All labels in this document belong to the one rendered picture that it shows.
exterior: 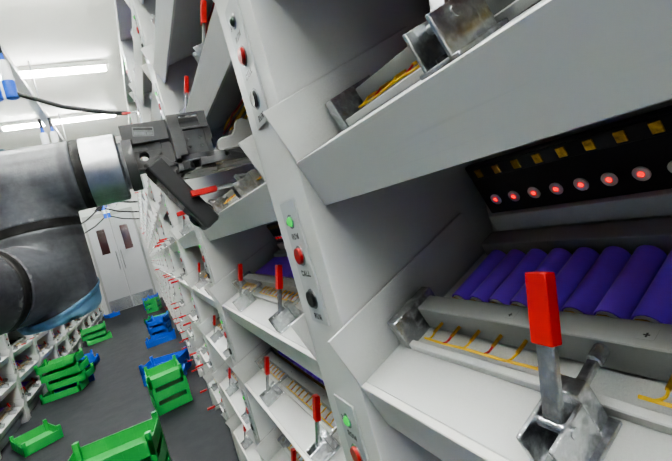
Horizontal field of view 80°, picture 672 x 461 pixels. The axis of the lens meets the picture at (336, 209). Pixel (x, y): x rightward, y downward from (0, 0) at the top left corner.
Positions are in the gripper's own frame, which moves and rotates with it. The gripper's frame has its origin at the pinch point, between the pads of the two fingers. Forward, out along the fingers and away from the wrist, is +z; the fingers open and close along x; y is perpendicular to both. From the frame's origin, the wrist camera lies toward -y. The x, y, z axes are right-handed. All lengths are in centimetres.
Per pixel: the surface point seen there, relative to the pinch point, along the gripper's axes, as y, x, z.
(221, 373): -63, 111, -7
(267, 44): 4.2, -28.4, -6.8
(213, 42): 12.3, -12.6, -7.1
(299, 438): -45.8, 5.3, -6.4
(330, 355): -24.6, -23.6, -7.3
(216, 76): 10.3, -7.0, -6.5
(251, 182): -4.3, -4.0, -5.0
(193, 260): -17, 112, -6
